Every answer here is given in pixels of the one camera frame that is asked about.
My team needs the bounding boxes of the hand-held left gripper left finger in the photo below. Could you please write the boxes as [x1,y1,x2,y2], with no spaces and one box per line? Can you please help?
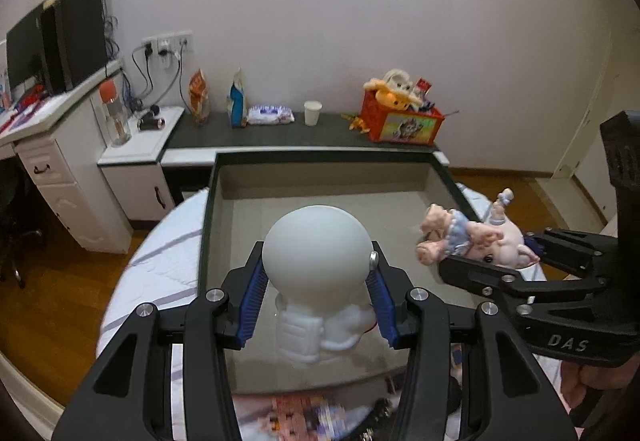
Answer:
[51,241,266,441]

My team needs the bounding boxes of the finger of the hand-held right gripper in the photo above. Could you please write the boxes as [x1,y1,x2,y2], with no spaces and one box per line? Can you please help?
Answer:
[524,227,620,278]
[439,255,612,311]

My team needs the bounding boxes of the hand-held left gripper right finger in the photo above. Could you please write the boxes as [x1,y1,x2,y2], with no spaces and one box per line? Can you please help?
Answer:
[367,241,578,441]

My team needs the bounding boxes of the pink pig figurine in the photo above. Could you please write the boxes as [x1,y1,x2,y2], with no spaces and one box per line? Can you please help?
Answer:
[416,188,542,269]

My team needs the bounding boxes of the white astronaut figurine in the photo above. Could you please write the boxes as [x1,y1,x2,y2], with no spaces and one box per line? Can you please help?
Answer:
[262,205,379,366]

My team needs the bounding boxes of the pink box with dark rim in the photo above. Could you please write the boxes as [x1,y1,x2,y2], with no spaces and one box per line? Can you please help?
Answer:
[197,148,483,397]

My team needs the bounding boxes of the person's right hand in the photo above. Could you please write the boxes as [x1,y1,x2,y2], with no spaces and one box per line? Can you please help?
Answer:
[559,361,633,411]

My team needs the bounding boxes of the colourful printed item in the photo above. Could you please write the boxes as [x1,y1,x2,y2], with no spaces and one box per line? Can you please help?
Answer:
[235,386,401,441]

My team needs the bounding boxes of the red toy box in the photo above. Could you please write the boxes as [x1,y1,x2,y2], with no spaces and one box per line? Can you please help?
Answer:
[361,88,446,144]

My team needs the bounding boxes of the white nightstand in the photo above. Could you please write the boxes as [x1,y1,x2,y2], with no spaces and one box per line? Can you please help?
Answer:
[97,106,186,222]

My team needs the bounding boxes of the low dark and white cabinet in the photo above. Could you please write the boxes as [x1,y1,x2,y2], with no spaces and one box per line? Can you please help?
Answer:
[161,110,451,202]

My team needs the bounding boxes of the wet wipes pack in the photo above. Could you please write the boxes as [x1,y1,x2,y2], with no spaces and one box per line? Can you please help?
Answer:
[247,104,296,125]

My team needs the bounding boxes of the small orange toy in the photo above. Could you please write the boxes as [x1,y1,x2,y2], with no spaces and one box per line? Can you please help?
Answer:
[342,114,373,134]

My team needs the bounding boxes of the blue and white snack bag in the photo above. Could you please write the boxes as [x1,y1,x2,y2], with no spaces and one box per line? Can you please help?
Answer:
[226,68,248,128]

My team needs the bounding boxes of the red and white packet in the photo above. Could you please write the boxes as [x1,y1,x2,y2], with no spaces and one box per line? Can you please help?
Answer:
[412,78,433,107]

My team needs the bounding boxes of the small black device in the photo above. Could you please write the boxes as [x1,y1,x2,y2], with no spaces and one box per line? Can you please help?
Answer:
[137,106,166,132]

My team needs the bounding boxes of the yellow plush toy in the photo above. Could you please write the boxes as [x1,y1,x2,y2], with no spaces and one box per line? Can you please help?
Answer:
[362,77,421,109]

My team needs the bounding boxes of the orange snack bag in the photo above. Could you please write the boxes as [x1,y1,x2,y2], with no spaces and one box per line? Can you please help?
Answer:
[188,69,211,124]

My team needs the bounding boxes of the white plush toy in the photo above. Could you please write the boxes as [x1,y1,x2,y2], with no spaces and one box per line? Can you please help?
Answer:
[385,68,416,94]

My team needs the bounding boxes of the white desk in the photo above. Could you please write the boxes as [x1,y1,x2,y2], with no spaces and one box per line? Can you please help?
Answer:
[0,58,133,254]

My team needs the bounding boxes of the water bottle with orange cap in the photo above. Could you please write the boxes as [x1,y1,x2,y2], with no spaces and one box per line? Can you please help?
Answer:
[99,80,132,148]

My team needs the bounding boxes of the red papers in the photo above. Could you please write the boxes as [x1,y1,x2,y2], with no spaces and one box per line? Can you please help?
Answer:
[0,88,51,132]

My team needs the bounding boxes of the black computer tower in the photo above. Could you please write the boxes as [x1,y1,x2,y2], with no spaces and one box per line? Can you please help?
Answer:
[40,0,111,94]

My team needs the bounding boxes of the black computer monitor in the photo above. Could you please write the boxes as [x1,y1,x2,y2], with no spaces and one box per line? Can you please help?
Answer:
[5,4,48,92]

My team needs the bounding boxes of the black power cable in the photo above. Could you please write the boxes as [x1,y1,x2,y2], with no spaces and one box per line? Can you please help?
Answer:
[131,44,183,109]

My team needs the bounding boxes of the white wall socket strip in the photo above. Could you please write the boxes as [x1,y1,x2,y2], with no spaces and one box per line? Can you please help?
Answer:
[141,30,193,57]

